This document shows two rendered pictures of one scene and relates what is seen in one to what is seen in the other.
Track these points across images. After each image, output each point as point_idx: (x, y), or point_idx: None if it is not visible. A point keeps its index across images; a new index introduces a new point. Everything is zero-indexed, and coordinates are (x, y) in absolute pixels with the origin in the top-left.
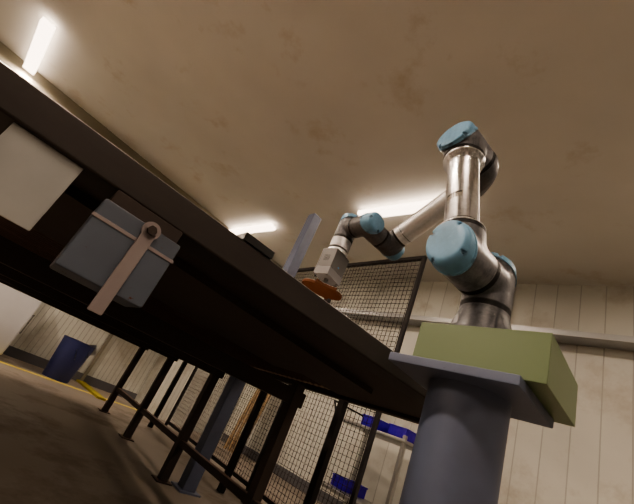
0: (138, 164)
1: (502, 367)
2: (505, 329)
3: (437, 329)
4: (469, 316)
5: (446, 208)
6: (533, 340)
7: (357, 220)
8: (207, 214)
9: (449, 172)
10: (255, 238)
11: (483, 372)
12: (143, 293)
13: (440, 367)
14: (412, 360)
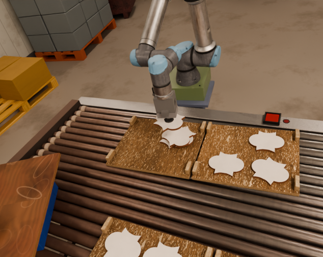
0: None
1: (209, 81)
2: (208, 71)
3: (204, 85)
4: (198, 73)
5: (208, 36)
6: (209, 69)
7: (177, 61)
8: (299, 118)
9: (204, 10)
10: (276, 112)
11: (213, 86)
12: None
13: (211, 95)
14: (209, 100)
